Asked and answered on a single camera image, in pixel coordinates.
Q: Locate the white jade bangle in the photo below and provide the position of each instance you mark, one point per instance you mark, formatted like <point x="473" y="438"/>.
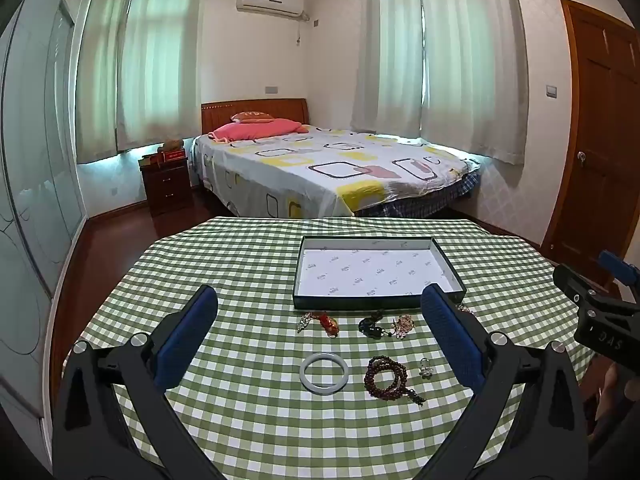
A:
<point x="324" y="389"/>

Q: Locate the brown stuffed toy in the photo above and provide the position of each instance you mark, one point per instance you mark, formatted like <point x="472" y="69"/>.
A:
<point x="170" y="146"/>

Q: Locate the brown wooden door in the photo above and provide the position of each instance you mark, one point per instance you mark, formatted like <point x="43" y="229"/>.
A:
<point x="600" y="135"/>

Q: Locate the wooden bed headboard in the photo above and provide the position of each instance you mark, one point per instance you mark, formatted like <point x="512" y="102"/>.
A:
<point x="260" y="105"/>

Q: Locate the red box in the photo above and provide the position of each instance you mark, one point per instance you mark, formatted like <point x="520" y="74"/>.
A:
<point x="172" y="156"/>

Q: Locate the wide cream curtain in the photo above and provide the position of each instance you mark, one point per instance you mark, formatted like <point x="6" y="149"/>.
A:
<point x="160" y="60"/>
<point x="475" y="60"/>

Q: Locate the rhinestone brooch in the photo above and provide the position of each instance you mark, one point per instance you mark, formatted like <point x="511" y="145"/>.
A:
<point x="303" y="324"/>

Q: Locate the blue plaid mattress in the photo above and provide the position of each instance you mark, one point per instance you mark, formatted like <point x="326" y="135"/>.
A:
<point x="440" y="195"/>

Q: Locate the gold flower brooch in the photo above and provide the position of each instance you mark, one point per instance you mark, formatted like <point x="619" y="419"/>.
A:
<point x="404" y="325"/>

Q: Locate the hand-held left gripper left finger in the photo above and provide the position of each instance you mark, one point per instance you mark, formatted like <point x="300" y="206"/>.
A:
<point x="185" y="340"/>

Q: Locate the shallow dark green box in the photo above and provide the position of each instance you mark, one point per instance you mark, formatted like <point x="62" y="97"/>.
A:
<point x="370" y="270"/>

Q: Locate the person's right hand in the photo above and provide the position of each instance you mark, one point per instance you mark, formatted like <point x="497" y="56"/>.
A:
<point x="607" y="385"/>

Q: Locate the orange cushion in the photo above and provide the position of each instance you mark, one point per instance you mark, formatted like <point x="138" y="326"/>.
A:
<point x="252" y="116"/>

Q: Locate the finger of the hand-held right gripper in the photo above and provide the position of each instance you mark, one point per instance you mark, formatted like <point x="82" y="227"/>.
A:
<point x="617" y="265"/>
<point x="570" y="280"/>

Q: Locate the dark book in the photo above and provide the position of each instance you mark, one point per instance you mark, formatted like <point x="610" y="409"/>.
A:
<point x="148" y="160"/>

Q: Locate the glass sliding wardrobe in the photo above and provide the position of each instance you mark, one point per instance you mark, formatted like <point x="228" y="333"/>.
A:
<point x="35" y="160"/>

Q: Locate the pink pillow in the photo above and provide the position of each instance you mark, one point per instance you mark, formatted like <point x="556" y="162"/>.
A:
<point x="255" y="130"/>

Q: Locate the amber red pendant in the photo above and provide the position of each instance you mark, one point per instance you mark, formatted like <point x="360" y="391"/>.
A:
<point x="330" y="327"/>

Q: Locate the white air conditioner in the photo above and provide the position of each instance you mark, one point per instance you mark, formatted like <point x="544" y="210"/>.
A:
<point x="270" y="0"/>

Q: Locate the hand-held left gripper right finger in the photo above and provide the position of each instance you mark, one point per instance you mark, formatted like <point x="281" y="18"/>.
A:
<point x="450" y="340"/>

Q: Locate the narrow cream curtain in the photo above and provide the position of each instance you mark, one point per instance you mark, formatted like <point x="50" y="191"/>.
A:
<point x="100" y="70"/>
<point x="390" y="50"/>

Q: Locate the patterned white bed sheet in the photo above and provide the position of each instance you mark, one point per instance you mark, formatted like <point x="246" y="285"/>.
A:
<point x="325" y="170"/>

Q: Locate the green checked tablecloth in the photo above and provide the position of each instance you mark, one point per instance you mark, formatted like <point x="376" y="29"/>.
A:
<point x="260" y="435"/>

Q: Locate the dark wooden nightstand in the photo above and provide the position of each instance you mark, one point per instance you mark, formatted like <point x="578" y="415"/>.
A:
<point x="165" y="187"/>

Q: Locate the grey light switch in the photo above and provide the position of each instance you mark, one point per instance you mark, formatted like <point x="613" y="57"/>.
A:
<point x="551" y="91"/>

